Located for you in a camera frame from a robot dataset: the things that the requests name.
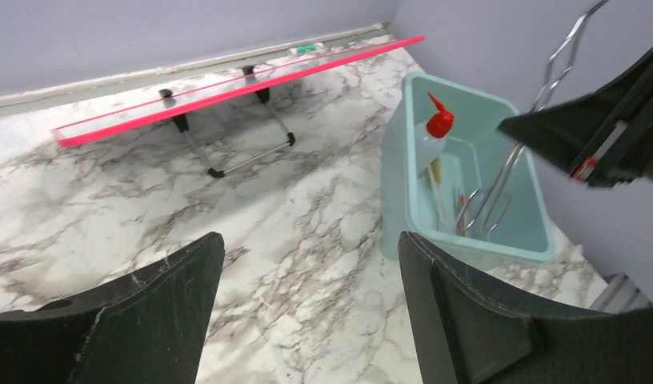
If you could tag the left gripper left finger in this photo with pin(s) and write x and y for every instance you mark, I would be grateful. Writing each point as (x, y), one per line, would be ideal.
(148, 326)

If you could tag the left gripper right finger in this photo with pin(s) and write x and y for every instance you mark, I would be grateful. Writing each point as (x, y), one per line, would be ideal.
(470, 327)

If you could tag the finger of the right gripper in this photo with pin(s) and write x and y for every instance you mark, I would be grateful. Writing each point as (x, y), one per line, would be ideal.
(603, 138)

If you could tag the metal scissors forceps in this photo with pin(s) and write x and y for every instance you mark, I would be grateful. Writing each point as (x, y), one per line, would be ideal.
(490, 204)

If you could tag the teal plastic bin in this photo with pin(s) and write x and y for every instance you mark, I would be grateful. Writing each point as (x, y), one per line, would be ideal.
(474, 153)

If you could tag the red-capped wash bottle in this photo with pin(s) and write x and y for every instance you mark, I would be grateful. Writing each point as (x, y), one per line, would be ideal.
(431, 133)

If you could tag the glass stirring rod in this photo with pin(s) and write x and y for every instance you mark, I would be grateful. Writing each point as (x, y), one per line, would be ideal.
(434, 182)

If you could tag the red rod on stand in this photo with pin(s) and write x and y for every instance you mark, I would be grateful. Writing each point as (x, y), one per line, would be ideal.
(146, 113)

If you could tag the small green-white tube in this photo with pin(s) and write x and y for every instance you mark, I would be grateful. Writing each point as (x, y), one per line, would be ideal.
(307, 48)

